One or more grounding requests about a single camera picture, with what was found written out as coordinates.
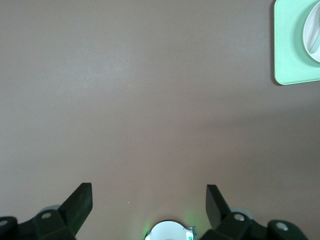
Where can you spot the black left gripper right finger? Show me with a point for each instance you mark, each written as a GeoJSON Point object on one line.
{"type": "Point", "coordinates": [216, 210]}

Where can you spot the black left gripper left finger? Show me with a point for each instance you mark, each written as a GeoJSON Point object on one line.
{"type": "Point", "coordinates": [75, 212]}

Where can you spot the light green rectangular tray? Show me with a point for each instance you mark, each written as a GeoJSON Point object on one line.
{"type": "Point", "coordinates": [287, 50]}

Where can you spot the pale pink round plate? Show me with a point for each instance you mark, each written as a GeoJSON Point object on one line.
{"type": "Point", "coordinates": [310, 20]}

